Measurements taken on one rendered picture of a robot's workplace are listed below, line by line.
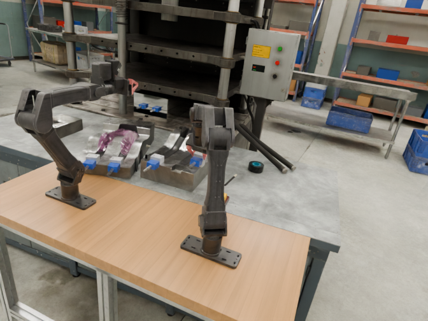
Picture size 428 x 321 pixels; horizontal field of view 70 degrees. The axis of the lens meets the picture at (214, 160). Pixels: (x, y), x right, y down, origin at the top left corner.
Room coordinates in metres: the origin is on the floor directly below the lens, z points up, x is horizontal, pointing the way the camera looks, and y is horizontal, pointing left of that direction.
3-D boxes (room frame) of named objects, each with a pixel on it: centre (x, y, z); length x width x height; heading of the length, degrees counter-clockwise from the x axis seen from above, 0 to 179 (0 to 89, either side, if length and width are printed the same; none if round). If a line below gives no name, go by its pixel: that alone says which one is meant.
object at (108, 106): (2.44, 0.45, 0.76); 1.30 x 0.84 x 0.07; 74
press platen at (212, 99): (2.44, 0.44, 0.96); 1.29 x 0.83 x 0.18; 74
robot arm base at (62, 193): (1.00, 0.54, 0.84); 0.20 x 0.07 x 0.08; 70
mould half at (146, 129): (1.45, 0.50, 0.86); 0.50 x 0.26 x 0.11; 1
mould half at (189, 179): (1.43, 0.13, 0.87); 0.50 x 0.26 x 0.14; 164
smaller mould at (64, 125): (1.64, 0.91, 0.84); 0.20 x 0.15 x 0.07; 164
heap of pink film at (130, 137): (1.45, 0.49, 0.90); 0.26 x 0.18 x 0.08; 1
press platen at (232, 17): (2.44, 0.44, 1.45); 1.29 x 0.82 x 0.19; 74
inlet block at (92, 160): (1.18, 0.54, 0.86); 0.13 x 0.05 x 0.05; 1
